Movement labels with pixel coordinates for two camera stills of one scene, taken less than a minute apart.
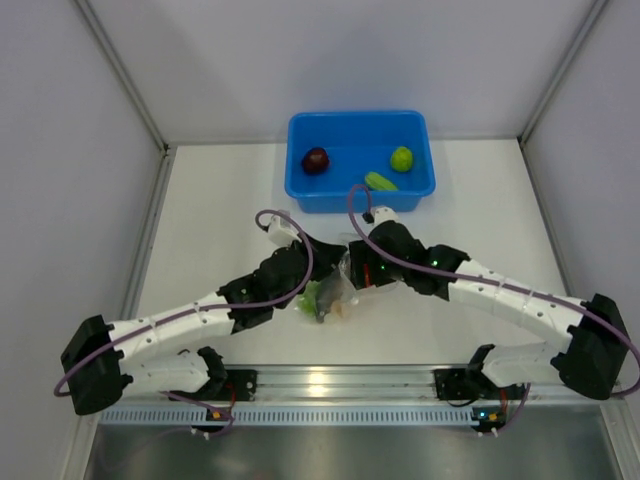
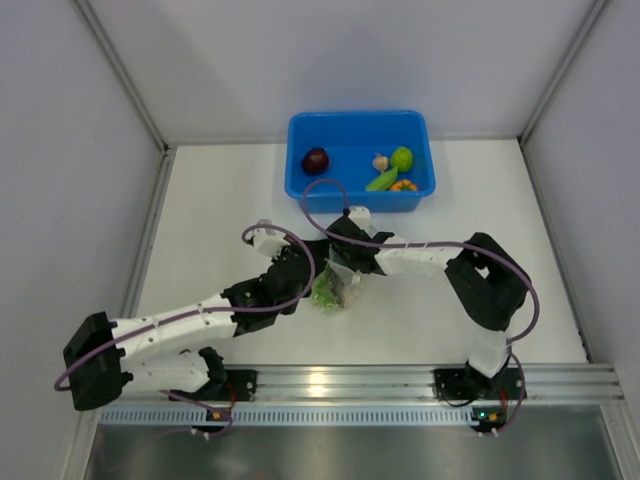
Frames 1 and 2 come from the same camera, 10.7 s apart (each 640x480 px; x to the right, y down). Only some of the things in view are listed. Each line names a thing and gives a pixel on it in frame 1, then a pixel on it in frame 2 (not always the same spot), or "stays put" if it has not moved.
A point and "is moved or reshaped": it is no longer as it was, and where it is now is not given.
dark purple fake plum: x=316 y=161 stays put
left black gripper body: x=320 y=266 stays put
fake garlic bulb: x=339 y=307 to x=381 y=163
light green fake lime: x=402 y=159 stays put
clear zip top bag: x=332 y=296 is moved or reshaped
